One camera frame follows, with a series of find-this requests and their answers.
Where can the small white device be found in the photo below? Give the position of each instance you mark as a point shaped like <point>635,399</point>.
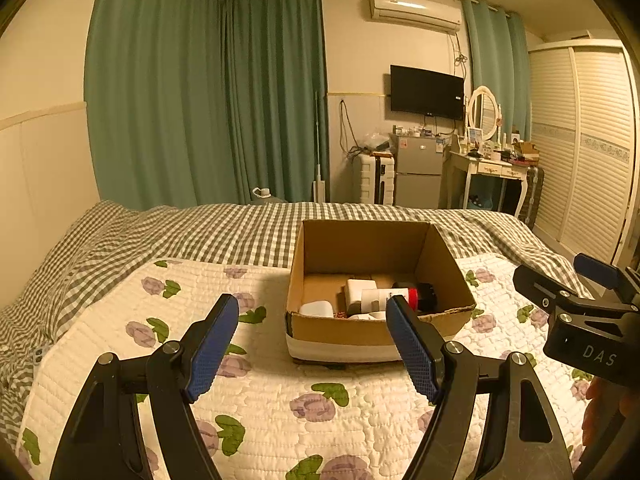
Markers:
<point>41,356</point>

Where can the small white plug adapter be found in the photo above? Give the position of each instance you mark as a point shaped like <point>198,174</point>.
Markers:
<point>357,290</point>

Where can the narrow green curtain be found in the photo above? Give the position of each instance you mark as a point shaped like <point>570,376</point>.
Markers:
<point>495,60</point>

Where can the black remote control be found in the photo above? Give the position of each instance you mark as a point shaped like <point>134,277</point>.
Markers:
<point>428,297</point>

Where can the wide green curtain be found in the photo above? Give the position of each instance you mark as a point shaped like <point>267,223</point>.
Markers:
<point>155,90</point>
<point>275,90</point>

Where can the large white square charger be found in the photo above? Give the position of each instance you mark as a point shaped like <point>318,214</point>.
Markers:
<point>316,308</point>

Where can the small white kettle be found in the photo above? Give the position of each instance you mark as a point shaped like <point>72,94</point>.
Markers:
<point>261,193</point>

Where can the white air conditioner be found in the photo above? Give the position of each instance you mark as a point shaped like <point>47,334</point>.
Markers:
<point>415,10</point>

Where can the white louvred wardrobe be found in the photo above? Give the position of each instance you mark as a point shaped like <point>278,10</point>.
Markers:
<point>590,150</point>

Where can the person's right hand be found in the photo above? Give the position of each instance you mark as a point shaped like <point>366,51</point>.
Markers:
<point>595,415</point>

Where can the black wall television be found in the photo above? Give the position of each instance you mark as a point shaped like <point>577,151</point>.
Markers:
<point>426,91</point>

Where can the white floral quilt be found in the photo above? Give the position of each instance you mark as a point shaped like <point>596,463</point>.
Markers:
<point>280,410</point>

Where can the white dressing table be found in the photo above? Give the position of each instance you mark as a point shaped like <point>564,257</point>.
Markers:
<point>482,166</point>

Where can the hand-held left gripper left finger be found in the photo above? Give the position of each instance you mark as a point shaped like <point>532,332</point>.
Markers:
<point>212,352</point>

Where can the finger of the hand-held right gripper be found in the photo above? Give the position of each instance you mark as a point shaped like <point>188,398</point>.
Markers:
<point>542,292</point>
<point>595,265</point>

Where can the dark suitcase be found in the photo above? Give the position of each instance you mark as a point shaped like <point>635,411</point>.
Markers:
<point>531,192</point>

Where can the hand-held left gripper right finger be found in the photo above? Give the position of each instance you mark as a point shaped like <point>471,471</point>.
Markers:
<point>412,350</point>

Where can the cardboard box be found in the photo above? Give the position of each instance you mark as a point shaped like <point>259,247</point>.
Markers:
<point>340,332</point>

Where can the white handheld device with button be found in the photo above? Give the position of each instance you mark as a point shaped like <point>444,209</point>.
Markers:
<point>375,301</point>

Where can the white ribbed suitcase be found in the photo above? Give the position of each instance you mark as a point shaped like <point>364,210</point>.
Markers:
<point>369,177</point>

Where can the silver two-door fridge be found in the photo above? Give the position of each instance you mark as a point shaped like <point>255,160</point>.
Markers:
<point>419,170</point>

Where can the oval white-framed mirror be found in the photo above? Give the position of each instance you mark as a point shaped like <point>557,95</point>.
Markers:
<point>483,110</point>

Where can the white flat mop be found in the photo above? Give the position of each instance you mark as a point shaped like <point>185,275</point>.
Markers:
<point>319,190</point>

